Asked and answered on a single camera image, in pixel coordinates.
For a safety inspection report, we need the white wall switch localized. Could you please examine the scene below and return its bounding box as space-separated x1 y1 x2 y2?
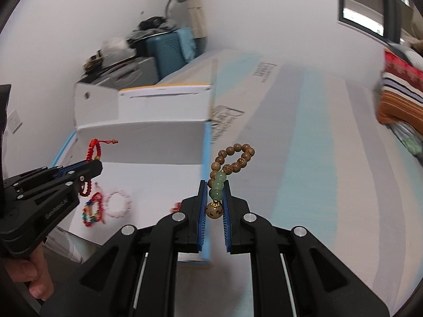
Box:
7 108 23 135

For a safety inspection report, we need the white and blue cardboard box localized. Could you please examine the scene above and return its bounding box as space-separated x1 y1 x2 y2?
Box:
51 84 214 267

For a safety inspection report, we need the blue appliance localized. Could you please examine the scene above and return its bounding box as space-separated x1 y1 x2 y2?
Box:
145 28 196 82

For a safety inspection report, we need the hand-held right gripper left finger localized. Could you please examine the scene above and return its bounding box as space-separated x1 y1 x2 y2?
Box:
40 180 208 317

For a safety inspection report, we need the striped orange pillow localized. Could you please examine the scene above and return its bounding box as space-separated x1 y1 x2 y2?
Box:
376 48 423 127

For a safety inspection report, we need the floral pillow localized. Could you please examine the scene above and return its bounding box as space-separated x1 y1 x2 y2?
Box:
389 119 423 170

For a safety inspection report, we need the black clutter pile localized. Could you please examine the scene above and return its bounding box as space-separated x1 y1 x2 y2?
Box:
127 16 179 45

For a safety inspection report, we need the multicolour bead bracelet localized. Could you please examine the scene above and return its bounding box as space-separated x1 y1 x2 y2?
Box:
82 201 102 227

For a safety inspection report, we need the white plastic bag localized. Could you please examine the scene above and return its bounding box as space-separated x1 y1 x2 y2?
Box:
101 38 130 57

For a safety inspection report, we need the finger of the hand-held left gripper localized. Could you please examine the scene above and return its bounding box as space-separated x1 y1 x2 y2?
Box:
3 165 78 185
7 160 103 202

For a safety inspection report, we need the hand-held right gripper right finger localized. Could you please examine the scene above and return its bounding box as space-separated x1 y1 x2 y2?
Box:
222 181 389 317

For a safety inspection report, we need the striped bed mattress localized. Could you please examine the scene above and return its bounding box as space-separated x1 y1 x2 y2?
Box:
159 49 423 317

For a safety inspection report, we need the pink bead bracelet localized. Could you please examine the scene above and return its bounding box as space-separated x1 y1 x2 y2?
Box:
105 189 133 219

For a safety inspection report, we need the grey suitcase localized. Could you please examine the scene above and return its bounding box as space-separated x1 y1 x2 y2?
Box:
77 56 159 90

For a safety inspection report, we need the person's left hand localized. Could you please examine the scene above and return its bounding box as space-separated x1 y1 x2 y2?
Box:
0 244 55 302

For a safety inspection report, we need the red braided bracelet gold tag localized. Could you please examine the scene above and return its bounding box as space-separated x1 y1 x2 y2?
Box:
79 139 119 197

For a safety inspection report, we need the beige curtain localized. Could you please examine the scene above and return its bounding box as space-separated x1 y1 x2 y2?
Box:
182 0 209 39

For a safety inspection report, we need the window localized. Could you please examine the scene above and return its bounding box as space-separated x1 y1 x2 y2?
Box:
337 0 423 45

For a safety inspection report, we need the brown wooden bead bracelet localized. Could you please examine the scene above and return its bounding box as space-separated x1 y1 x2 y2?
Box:
205 143 256 220

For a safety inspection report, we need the red string bracelet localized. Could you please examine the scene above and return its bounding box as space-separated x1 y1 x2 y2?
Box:
90 191 107 224

